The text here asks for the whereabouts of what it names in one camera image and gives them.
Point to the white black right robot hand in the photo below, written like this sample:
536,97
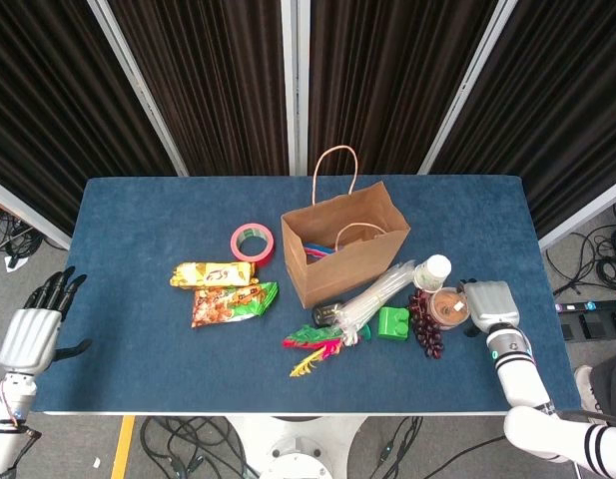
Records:
492,304

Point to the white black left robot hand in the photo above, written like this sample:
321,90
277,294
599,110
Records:
30,339

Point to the clear tub with brown filling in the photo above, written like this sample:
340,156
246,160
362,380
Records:
448,307

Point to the dark purple grape bunch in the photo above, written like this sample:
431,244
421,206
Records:
427,334

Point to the green toy building block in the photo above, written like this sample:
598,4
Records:
393,327

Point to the bundle of clear straws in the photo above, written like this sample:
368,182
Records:
372,299

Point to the blue snack bag red edges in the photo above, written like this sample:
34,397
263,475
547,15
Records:
317,252

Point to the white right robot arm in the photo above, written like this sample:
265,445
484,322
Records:
517,369

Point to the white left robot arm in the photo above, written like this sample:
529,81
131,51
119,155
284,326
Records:
5,439

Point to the green orange snack packet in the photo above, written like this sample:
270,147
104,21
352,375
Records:
227,304

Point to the floral paper cup stack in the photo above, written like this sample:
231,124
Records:
433,269

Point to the white paper scrap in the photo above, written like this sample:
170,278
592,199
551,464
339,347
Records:
15,264

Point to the blue table cloth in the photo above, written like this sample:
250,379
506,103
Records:
163,359

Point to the yellow floor tape strip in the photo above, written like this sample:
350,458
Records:
123,449

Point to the dark trouser leg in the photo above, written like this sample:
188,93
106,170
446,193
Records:
612,384

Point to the colourful feather shuttlecock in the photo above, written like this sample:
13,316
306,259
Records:
312,336

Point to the golden snack packet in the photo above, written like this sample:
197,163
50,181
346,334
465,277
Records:
212,274

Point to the dark pleated partition panel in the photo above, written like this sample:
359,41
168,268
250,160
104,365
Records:
212,75
387,75
48,100
562,100

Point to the red tape roll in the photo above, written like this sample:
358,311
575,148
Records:
267,257

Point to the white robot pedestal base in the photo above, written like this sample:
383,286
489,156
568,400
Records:
297,444

